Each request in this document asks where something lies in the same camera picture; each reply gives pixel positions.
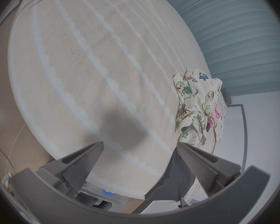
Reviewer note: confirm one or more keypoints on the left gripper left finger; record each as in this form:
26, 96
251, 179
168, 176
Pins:
70, 171

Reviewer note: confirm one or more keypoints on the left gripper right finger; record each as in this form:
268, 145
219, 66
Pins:
217, 171

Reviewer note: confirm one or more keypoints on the black T-shirt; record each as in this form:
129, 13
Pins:
175, 181

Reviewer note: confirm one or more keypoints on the bed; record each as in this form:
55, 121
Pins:
95, 78

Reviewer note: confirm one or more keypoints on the purple garment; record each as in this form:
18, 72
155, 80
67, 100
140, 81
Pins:
208, 127

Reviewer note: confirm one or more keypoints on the pink garment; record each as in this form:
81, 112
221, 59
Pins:
215, 117

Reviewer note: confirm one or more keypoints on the white printed pillow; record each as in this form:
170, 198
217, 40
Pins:
221, 115

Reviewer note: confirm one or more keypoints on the grey bedside table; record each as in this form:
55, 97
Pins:
228, 99

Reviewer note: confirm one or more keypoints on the white printed pyjama top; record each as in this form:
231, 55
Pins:
196, 94

